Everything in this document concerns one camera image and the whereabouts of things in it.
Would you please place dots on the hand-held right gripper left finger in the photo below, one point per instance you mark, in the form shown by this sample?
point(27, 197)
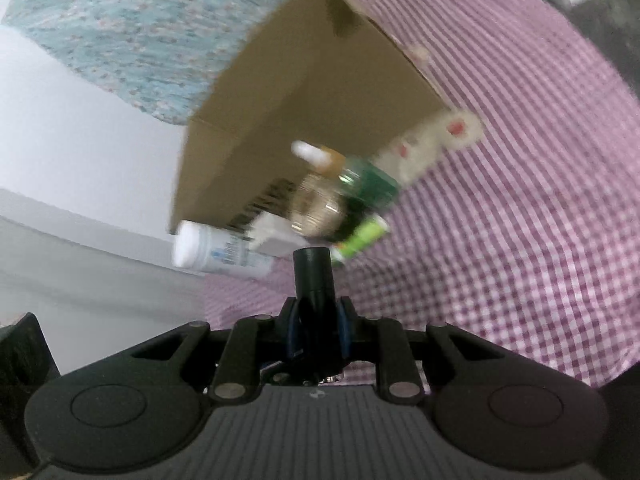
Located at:
point(292, 332)

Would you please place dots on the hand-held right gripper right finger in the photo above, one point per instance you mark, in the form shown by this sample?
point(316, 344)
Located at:
point(344, 332)

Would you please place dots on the green and white tube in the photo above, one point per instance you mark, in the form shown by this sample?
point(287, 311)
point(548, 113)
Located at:
point(362, 237)

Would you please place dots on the white plastic bottle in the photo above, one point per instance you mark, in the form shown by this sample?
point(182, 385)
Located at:
point(220, 252)

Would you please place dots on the brown cardboard box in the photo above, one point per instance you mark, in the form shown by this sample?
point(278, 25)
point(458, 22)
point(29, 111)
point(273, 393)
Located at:
point(300, 85)

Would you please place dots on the small white box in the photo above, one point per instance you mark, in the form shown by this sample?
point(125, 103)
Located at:
point(275, 237)

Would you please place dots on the round gold object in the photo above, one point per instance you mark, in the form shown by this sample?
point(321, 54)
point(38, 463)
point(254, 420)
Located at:
point(315, 205)

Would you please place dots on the green glass bottle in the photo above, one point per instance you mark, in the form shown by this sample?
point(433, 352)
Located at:
point(372, 182)

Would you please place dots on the amber bottle white cap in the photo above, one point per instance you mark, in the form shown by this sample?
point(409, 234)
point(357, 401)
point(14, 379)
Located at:
point(320, 157)

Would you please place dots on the white packet red marks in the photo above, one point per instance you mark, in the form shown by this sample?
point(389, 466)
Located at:
point(430, 142)

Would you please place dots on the purple checkered tablecloth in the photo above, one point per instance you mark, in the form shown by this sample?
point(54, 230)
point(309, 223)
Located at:
point(525, 185)

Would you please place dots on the blue floral cloth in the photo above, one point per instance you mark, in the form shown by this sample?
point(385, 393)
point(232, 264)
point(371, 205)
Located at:
point(125, 35)

